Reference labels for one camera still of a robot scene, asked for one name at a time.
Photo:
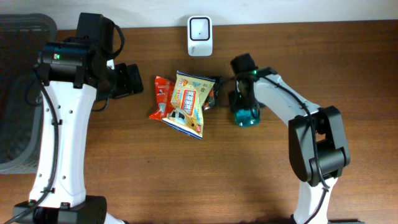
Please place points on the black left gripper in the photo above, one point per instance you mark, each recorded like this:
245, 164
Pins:
125, 81

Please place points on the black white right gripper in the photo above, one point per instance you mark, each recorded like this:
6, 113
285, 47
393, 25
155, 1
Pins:
234, 98

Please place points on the blue mouthwash bottle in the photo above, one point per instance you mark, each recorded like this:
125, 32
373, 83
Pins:
248, 111

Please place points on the black red snack packet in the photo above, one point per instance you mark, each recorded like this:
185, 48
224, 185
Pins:
212, 98

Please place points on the red Hacks candy bag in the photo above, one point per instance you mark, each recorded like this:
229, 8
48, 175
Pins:
164, 89

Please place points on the beige wet wipes pack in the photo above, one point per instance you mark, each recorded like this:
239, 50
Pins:
189, 95

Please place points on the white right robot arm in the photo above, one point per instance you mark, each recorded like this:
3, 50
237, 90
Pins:
318, 147

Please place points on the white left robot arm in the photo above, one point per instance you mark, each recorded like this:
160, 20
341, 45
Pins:
73, 75

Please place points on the white barcode scanner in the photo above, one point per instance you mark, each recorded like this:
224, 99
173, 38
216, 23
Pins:
199, 36

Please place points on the grey plastic mesh basket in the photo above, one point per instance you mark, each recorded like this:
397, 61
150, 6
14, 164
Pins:
23, 36

